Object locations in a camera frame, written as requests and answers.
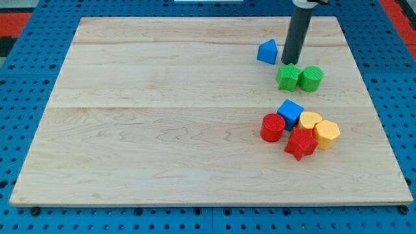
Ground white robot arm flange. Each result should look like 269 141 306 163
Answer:
292 0 330 9

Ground blue cube block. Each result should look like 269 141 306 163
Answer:
277 99 304 131

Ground light wooden board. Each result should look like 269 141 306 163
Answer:
10 17 413 207

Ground red cylinder block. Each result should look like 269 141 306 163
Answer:
260 113 285 142

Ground blue triangular prism block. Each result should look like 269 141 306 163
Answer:
257 39 279 64

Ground green star block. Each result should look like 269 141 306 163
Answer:
276 63 302 92

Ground red star block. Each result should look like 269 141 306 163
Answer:
284 127 319 161

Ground yellow heart block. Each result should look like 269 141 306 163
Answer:
297 111 323 129

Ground green cylinder block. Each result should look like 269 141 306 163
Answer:
298 66 324 92

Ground yellow hexagon block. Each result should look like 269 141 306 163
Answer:
313 120 341 150

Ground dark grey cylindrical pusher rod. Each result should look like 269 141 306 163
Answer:
281 6 313 64

